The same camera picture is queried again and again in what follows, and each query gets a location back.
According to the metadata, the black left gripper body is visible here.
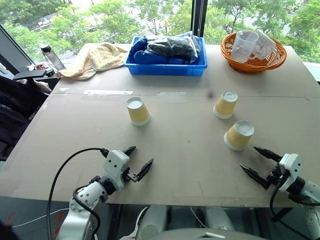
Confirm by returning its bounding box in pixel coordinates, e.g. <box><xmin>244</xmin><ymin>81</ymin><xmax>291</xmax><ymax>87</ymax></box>
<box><xmin>121</xmin><ymin>166</ymin><xmax>139</xmax><ymax>183</ymax></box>

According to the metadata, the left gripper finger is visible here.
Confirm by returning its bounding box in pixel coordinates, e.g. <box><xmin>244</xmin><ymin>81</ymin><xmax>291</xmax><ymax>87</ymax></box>
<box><xmin>122</xmin><ymin>145</ymin><xmax>137</xmax><ymax>157</ymax></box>
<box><xmin>134</xmin><ymin>157</ymin><xmax>155</xmax><ymax>183</ymax></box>

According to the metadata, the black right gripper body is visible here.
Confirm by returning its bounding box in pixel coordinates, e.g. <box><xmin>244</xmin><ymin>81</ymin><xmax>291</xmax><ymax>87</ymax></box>
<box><xmin>266</xmin><ymin>161</ymin><xmax>289</xmax><ymax>187</ymax></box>

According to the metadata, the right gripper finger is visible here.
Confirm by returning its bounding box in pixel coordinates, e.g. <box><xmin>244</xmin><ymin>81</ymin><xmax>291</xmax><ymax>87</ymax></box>
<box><xmin>253</xmin><ymin>146</ymin><xmax>283</xmax><ymax>163</ymax></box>
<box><xmin>239</xmin><ymin>163</ymin><xmax>273</xmax><ymax>191</ymax></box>

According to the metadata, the yellow ribbed paper cup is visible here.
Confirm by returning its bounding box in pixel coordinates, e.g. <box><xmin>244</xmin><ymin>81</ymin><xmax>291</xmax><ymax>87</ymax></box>
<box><xmin>223</xmin><ymin>120</ymin><xmax>255</xmax><ymax>152</ymax></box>
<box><xmin>126</xmin><ymin>96</ymin><xmax>152</xmax><ymax>127</ymax></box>
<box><xmin>213</xmin><ymin>90</ymin><xmax>239</xmax><ymax>120</ymax></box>

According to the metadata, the grey rounded robot leg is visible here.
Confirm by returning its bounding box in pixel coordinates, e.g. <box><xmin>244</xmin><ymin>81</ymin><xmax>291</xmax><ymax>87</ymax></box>
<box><xmin>204</xmin><ymin>206</ymin><xmax>236</xmax><ymax>231</ymax></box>
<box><xmin>134</xmin><ymin>204</ymin><xmax>168</xmax><ymax>240</ymax></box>

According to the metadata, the grey robot torso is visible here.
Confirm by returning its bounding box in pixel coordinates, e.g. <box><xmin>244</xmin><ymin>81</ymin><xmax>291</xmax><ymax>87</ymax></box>
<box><xmin>119</xmin><ymin>227</ymin><xmax>270</xmax><ymax>240</ymax></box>

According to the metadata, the blue plastic bin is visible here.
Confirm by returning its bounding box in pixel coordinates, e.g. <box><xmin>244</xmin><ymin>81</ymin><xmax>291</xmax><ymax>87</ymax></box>
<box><xmin>123</xmin><ymin>36</ymin><xmax>209</xmax><ymax>77</ymax></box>

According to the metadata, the orange wicker basket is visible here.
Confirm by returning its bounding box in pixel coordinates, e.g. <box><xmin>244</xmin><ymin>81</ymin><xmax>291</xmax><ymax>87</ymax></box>
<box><xmin>220</xmin><ymin>31</ymin><xmax>288</xmax><ymax>74</ymax></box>

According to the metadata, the cream yellow towel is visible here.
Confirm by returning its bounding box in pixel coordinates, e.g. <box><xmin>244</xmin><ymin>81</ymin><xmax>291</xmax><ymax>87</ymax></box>
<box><xmin>54</xmin><ymin>42</ymin><xmax>129</xmax><ymax>81</ymax></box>

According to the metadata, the clear plastic measuring cup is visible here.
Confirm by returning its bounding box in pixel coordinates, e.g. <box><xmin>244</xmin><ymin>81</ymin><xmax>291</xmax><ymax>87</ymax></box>
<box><xmin>254</xmin><ymin>29</ymin><xmax>277</xmax><ymax>60</ymax></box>
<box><xmin>229</xmin><ymin>29</ymin><xmax>260</xmax><ymax>64</ymax></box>

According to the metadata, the clear bag of black items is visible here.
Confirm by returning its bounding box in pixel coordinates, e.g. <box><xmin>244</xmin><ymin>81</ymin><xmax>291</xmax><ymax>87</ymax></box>
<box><xmin>145</xmin><ymin>31</ymin><xmax>201</xmax><ymax>65</ymax></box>

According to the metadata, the clear water bottle black cap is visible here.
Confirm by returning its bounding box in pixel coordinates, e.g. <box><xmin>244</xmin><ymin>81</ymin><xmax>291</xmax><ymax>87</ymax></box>
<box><xmin>40</xmin><ymin>44</ymin><xmax>66</xmax><ymax>72</ymax></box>

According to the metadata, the black chair with dark clothing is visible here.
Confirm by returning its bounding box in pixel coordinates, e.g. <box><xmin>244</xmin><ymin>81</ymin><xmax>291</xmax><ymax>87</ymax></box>
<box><xmin>0</xmin><ymin>74</ymin><xmax>52</xmax><ymax>159</ymax></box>

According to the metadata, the black chair armrest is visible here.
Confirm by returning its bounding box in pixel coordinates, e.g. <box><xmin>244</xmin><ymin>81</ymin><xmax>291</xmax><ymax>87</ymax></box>
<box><xmin>12</xmin><ymin>69</ymin><xmax>49</xmax><ymax>82</ymax></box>

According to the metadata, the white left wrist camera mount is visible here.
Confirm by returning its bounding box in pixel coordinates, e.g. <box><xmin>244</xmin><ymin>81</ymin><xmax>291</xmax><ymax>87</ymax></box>
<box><xmin>103</xmin><ymin>149</ymin><xmax>131</xmax><ymax>192</ymax></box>

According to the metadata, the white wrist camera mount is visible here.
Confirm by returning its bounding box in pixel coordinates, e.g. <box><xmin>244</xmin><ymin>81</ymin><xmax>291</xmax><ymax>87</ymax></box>
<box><xmin>103</xmin><ymin>149</ymin><xmax>131</xmax><ymax>192</ymax></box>
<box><xmin>278</xmin><ymin>153</ymin><xmax>304</xmax><ymax>193</ymax></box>

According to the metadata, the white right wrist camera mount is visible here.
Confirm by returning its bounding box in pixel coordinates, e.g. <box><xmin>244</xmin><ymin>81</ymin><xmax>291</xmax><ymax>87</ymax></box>
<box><xmin>278</xmin><ymin>153</ymin><xmax>304</xmax><ymax>193</ymax></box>

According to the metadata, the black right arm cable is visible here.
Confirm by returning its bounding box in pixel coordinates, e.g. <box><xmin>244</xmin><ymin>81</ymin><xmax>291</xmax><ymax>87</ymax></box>
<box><xmin>269</xmin><ymin>174</ymin><xmax>316</xmax><ymax>240</ymax></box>

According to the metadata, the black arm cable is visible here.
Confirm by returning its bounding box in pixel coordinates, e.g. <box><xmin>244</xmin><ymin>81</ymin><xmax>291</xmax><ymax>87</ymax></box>
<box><xmin>269</xmin><ymin>174</ymin><xmax>316</xmax><ymax>240</ymax></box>
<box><xmin>46</xmin><ymin>147</ymin><xmax>111</xmax><ymax>240</ymax></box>

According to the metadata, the white thin cable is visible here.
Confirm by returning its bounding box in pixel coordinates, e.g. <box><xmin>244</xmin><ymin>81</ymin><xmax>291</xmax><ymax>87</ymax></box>
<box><xmin>189</xmin><ymin>206</ymin><xmax>209</xmax><ymax>229</ymax></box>

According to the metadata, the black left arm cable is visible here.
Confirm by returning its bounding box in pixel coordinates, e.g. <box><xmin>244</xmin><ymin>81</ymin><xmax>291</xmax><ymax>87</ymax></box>
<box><xmin>46</xmin><ymin>147</ymin><xmax>111</xmax><ymax>240</ymax></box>

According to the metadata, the white floor cable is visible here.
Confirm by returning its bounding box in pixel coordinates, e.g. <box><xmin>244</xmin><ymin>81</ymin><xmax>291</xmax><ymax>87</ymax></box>
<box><xmin>11</xmin><ymin>207</ymin><xmax>71</xmax><ymax>229</ymax></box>

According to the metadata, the black window frame post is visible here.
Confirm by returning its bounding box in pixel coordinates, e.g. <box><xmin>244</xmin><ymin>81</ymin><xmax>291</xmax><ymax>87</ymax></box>
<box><xmin>190</xmin><ymin>0</ymin><xmax>209</xmax><ymax>46</ymax></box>

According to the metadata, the black slanted window frame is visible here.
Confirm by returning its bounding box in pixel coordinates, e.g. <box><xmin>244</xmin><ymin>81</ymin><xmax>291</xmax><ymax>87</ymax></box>
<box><xmin>0</xmin><ymin>24</ymin><xmax>36</xmax><ymax>76</ymax></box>

